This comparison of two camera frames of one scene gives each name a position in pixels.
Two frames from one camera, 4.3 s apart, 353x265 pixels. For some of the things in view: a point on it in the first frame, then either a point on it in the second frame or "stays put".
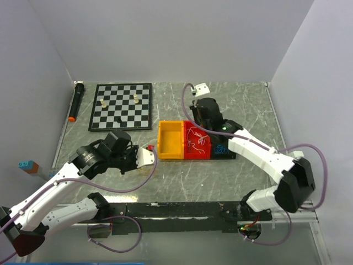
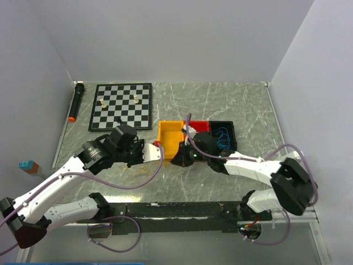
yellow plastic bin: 170,139 stays put
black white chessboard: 118,107 stays put
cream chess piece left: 103,105 stays put
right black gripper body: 198,121 -> 190,155
